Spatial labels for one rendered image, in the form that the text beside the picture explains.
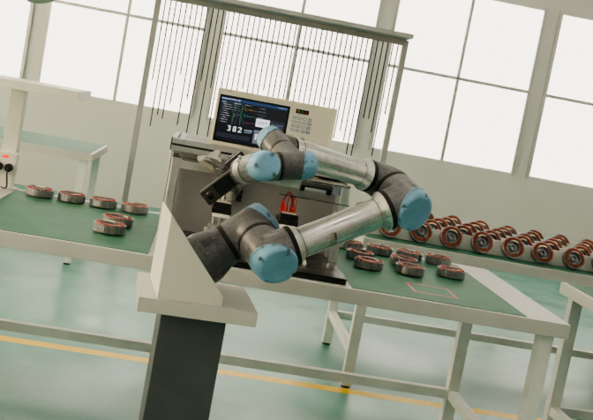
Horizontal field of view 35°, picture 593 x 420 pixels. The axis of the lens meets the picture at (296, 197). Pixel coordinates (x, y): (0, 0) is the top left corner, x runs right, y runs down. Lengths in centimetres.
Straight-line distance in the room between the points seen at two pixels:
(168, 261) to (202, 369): 34
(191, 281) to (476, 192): 779
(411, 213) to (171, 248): 66
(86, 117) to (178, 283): 733
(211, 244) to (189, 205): 98
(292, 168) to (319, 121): 105
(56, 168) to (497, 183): 454
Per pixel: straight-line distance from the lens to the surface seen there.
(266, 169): 238
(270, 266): 252
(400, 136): 992
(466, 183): 1013
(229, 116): 345
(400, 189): 266
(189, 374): 267
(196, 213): 360
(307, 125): 347
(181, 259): 252
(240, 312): 256
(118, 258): 312
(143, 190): 980
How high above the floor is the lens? 132
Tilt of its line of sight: 6 degrees down
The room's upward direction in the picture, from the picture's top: 11 degrees clockwise
